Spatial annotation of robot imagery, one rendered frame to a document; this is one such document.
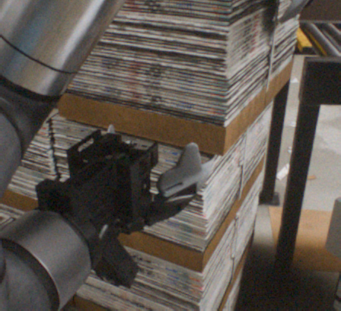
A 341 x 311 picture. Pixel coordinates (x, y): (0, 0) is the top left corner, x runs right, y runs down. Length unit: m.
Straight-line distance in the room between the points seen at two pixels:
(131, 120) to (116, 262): 0.25
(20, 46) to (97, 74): 0.32
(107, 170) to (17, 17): 0.14
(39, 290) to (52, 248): 0.03
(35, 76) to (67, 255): 0.13
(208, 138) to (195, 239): 0.19
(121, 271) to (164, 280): 0.34
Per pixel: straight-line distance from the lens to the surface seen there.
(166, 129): 0.58
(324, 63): 1.16
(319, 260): 1.71
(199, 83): 0.53
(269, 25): 0.68
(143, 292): 0.83
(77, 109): 0.66
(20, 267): 0.31
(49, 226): 0.33
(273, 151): 1.82
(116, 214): 0.40
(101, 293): 0.89
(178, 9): 0.53
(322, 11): 4.40
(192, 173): 0.45
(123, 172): 0.38
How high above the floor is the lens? 1.11
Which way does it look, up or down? 28 degrees down
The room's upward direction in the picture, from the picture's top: straight up
